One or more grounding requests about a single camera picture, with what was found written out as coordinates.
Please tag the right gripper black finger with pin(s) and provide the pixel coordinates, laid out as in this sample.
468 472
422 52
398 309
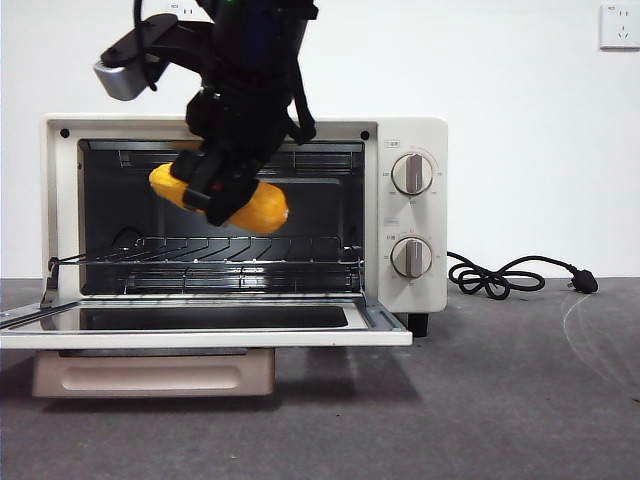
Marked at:
225 200
187 165

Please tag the yellow corn cob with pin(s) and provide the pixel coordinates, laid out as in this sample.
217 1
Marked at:
270 210

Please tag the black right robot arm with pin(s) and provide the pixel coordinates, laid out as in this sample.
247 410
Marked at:
250 75

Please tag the cream Toshiba toaster oven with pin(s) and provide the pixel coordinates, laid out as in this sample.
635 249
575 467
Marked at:
415 300

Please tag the cream temperature knob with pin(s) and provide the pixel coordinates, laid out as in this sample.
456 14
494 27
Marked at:
412 174

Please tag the cream timer knob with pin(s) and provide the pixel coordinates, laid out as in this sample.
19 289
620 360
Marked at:
411 258

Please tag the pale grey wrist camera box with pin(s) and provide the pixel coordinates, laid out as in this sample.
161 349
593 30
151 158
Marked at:
117 82

